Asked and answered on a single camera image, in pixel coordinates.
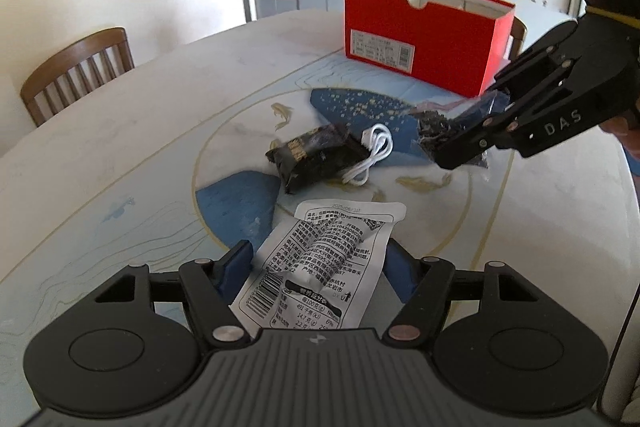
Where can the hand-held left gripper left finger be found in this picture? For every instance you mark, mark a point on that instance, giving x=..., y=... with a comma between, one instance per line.
x=235, y=268

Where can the person's right hand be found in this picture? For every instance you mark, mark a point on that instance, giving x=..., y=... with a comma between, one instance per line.
x=624, y=123

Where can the clear bag of dark tea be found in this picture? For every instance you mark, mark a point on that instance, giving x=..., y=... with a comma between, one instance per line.
x=430, y=127

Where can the wooden chair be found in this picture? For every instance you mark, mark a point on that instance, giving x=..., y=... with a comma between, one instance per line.
x=520, y=37
x=75, y=52

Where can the white snack packet black text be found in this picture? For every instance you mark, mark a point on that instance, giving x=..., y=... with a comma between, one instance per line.
x=320, y=257

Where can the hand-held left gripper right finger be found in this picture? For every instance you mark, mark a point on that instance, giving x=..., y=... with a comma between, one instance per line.
x=400, y=268

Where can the red cardboard box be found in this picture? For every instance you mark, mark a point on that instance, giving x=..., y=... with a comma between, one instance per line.
x=425, y=32

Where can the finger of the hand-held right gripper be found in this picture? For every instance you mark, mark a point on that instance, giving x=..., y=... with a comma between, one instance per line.
x=475, y=142
x=540, y=62

